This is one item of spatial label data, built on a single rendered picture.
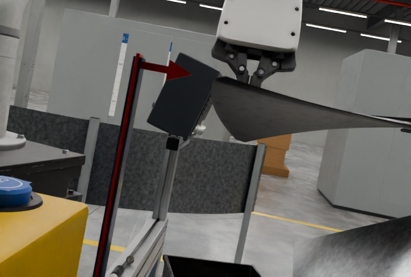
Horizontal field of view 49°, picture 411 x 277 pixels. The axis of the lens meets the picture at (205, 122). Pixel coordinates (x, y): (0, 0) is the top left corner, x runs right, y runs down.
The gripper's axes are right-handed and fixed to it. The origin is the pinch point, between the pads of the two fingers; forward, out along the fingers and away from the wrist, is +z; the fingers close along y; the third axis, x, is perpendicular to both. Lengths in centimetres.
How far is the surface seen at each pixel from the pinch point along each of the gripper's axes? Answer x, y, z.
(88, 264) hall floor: 243, -74, 47
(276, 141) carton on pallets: 776, 82, -182
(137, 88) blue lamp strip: -4.6, -12.4, 3.3
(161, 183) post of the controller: 51, -15, 8
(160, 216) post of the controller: 53, -14, 15
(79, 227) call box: -23.8, -9.3, 19.0
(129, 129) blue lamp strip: -3.3, -12.5, 7.9
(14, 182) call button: -25.4, -13.6, 17.1
